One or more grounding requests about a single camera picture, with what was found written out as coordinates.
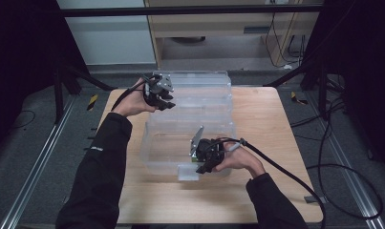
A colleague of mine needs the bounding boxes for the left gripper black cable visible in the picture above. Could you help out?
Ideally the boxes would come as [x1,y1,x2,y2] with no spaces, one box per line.
[111,78,150,111]

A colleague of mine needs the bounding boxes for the black hanging desk cables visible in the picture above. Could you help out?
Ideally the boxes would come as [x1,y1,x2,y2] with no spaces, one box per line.
[265,12,309,70]

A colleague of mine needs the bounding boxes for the black horizontal frame bar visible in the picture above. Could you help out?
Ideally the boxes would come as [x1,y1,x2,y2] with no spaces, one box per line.
[60,4,324,18]

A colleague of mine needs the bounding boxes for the light wooden desk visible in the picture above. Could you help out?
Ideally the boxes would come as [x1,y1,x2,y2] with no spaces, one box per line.
[143,0,325,70]

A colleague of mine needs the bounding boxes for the black looped floor cable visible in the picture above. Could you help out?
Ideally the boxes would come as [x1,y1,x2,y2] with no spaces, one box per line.
[308,163,384,220]

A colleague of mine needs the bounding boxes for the black metal stand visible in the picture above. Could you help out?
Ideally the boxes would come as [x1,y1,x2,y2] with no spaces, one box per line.
[53,60,118,125]
[263,53,331,120]

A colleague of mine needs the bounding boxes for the person's right hand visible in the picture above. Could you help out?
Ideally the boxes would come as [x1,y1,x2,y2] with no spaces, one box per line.
[212,141,267,179]

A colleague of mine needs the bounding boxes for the person's left hand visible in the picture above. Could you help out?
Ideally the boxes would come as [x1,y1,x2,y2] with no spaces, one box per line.
[112,78,159,118]

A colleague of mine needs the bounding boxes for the aluminium floor rail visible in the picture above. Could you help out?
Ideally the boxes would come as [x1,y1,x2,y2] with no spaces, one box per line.
[0,94,78,229]
[304,92,385,229]

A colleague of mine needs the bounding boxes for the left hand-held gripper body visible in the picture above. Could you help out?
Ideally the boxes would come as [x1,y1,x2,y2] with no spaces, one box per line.
[142,73,175,108]

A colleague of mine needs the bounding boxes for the white cabinet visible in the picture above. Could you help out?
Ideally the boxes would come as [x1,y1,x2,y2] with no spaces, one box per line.
[56,0,157,66]

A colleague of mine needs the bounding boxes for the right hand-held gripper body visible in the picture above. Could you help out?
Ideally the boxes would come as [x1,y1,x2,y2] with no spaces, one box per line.
[189,125,226,170]

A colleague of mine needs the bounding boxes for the black floor cable bundle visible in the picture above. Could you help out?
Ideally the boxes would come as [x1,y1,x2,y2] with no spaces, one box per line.
[289,96,347,129]

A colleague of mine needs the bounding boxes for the black curtain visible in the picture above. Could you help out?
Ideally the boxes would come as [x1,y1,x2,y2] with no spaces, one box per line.
[0,0,90,156]
[303,0,385,177]

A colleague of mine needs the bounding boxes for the clear plastic storage box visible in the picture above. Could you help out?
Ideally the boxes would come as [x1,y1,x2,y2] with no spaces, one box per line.
[139,70,238,182]

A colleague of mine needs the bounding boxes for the yellow black striped tape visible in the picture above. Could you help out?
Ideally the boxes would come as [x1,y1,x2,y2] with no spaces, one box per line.
[289,91,309,106]
[86,94,99,112]

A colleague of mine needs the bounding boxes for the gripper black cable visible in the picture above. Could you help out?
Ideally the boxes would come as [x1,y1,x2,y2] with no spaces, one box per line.
[111,78,150,111]
[212,136,328,229]

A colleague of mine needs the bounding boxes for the thin black floor cable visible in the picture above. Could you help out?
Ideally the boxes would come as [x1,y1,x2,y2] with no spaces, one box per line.
[12,109,37,130]

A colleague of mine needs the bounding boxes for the grey tape strip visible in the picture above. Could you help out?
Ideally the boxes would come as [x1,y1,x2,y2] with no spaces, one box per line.
[303,195,328,205]

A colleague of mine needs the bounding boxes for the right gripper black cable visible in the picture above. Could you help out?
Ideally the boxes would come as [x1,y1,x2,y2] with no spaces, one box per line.
[212,136,328,229]

